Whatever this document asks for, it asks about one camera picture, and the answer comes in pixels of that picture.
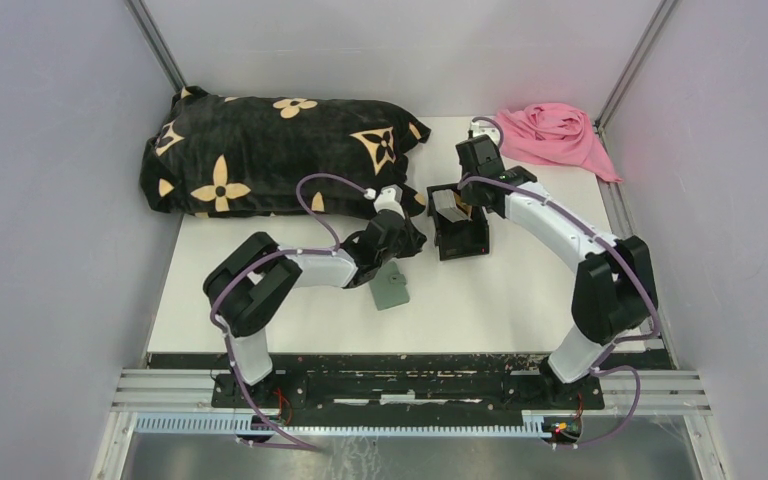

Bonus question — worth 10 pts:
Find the black card box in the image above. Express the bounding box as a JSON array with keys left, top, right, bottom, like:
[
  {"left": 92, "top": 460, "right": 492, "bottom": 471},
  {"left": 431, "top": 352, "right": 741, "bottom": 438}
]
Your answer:
[{"left": 426, "top": 183, "right": 490, "bottom": 261}]

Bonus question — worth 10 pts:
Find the green card holder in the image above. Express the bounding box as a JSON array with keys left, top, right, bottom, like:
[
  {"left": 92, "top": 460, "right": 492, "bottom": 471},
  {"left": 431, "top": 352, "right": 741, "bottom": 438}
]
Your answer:
[{"left": 368, "top": 261, "right": 410, "bottom": 311}]

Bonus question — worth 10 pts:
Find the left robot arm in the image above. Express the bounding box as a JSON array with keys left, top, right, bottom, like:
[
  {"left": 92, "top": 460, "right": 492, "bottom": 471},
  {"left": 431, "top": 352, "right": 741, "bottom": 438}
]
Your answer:
[{"left": 203, "top": 210, "right": 427, "bottom": 407}]

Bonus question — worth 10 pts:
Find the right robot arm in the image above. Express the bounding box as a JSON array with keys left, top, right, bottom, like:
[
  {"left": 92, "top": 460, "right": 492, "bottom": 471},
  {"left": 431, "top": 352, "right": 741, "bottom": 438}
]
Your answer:
[{"left": 455, "top": 135, "right": 659, "bottom": 408}]

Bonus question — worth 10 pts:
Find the stack of cards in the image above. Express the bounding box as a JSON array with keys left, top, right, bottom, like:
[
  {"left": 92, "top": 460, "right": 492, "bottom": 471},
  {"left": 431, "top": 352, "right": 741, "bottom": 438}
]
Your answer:
[{"left": 431, "top": 189, "right": 472, "bottom": 223}]

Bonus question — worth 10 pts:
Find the pink cloth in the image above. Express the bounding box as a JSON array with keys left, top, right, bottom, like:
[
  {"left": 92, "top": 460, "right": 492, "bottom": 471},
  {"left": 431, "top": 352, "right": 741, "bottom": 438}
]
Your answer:
[{"left": 495, "top": 103, "right": 623, "bottom": 183}]

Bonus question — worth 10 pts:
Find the black floral pillow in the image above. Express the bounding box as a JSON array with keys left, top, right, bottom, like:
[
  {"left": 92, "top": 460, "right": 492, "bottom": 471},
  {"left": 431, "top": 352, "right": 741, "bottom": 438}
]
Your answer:
[{"left": 139, "top": 85, "right": 432, "bottom": 219}]

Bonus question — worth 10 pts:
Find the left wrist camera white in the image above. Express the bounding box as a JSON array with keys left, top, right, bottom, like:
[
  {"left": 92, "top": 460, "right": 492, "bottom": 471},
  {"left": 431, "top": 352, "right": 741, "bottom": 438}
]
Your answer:
[{"left": 364, "top": 185, "right": 405, "bottom": 217}]

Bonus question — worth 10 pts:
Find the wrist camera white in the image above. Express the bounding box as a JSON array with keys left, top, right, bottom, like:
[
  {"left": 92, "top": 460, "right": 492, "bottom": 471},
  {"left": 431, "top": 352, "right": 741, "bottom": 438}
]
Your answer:
[
  {"left": 364, "top": 185, "right": 405, "bottom": 217},
  {"left": 469, "top": 116, "right": 501, "bottom": 144}
]

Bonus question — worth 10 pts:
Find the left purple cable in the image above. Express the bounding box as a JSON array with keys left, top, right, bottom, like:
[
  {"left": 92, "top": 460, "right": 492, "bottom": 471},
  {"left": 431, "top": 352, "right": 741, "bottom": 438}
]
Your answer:
[{"left": 208, "top": 173, "right": 375, "bottom": 453}]

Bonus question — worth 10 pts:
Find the purple cable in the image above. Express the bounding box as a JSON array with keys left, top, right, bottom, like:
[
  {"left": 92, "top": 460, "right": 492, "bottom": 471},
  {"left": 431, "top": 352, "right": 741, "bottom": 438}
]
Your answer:
[
  {"left": 208, "top": 173, "right": 375, "bottom": 453},
  {"left": 458, "top": 116, "right": 664, "bottom": 450}
]

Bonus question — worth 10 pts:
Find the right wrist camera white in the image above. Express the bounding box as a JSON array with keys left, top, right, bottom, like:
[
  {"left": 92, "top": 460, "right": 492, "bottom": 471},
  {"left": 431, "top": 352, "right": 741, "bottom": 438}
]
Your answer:
[{"left": 469, "top": 116, "right": 501, "bottom": 144}]

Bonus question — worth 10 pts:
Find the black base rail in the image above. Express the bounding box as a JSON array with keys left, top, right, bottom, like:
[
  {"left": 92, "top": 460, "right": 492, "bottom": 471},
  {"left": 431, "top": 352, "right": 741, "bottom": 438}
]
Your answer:
[{"left": 145, "top": 352, "right": 624, "bottom": 429}]

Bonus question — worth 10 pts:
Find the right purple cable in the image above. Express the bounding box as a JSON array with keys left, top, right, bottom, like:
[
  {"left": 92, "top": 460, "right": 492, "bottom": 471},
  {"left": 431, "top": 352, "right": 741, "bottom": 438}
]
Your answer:
[{"left": 458, "top": 116, "right": 664, "bottom": 450}]

